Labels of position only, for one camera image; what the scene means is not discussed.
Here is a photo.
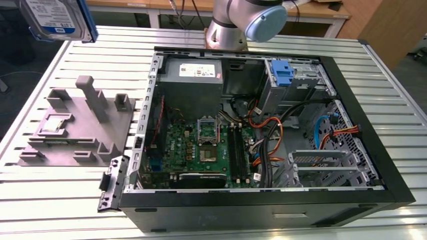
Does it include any hard disk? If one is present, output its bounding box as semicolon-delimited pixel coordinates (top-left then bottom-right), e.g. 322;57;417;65
18;0;99;44

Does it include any grey metal disk bay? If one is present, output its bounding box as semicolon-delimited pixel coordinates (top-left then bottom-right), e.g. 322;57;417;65
286;149;374;188

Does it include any metal socket cover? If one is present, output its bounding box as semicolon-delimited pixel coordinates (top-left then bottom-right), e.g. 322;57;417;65
197;116;222;146

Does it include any grey power supply unit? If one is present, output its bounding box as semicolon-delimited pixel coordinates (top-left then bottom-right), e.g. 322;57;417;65
155;58;226;120

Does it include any green motherboard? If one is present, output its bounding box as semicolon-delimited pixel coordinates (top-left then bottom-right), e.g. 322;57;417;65
139;119;265;190

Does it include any CPU socket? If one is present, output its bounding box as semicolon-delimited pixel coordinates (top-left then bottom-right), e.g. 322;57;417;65
199;146;222;163

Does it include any black RAM slot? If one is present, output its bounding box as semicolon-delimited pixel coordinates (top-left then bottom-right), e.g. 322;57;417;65
226;123;242;185
235;123;253;185

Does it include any grey metal drive cage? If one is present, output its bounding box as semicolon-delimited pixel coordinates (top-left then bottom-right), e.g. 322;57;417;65
261;58;337;117

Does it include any black graphics card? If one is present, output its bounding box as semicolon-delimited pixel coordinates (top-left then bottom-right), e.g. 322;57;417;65
169;171;229;190

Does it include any blue expansion slot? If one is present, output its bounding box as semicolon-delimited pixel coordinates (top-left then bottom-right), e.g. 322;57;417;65
150;156;165;173

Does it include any blue plastic drive latch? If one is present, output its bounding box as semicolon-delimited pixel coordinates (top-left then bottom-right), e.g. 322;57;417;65
271;59;295;88

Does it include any black PC case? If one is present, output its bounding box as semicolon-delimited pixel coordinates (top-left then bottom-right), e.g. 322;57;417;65
118;46;418;232

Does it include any grey parts rack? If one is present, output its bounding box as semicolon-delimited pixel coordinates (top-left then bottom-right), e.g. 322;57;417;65
17;74;138;167

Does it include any green RAM stick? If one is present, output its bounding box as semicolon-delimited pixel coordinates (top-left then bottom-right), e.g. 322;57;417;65
45;139;81;146

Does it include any silver CPU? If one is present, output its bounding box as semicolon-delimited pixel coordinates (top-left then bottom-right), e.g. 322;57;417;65
42;119;65;133

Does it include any wooden desk with white legs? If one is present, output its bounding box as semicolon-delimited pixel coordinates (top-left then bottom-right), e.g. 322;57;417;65
86;0;354;38

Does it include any wooden cabinet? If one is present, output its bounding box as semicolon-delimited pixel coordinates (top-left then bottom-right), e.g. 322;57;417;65
340;0;427;71

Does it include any thin red wire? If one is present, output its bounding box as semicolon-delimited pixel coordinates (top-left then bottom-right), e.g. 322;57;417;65
150;95;167;149

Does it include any orange wire bundle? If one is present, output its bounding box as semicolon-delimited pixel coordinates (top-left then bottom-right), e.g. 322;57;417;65
247;98;286;167

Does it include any blue data wire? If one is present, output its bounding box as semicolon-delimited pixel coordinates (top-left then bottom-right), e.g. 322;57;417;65
313;113;341;151

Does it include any hinged card retention bracket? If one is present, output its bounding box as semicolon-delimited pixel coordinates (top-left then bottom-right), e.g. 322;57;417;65
97;154;133;214

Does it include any orange power wire with plug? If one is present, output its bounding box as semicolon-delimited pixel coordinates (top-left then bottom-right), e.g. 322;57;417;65
329;125;365;141

